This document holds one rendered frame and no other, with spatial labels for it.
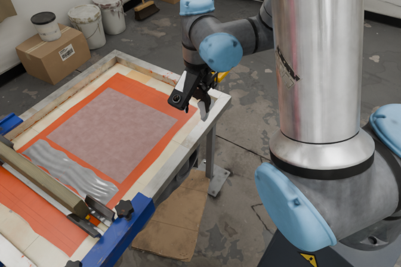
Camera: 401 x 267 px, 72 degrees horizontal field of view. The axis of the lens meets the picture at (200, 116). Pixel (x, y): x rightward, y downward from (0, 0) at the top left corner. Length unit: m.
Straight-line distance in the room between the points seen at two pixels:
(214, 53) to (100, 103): 0.68
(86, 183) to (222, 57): 0.57
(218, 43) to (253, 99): 1.98
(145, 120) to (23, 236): 0.48
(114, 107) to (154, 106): 0.15
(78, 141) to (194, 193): 1.05
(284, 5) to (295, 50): 0.04
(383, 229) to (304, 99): 0.31
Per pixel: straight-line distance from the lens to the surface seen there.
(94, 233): 0.75
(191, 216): 1.82
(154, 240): 1.79
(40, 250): 0.87
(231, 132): 2.21
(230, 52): 0.54
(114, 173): 0.90
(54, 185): 0.82
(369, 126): 0.44
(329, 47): 0.29
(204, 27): 0.58
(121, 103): 1.10
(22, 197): 0.97
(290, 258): 0.74
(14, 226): 0.94
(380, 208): 0.39
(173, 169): 0.84
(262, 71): 2.81
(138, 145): 0.95
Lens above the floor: 1.70
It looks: 47 degrees down
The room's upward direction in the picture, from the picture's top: straight up
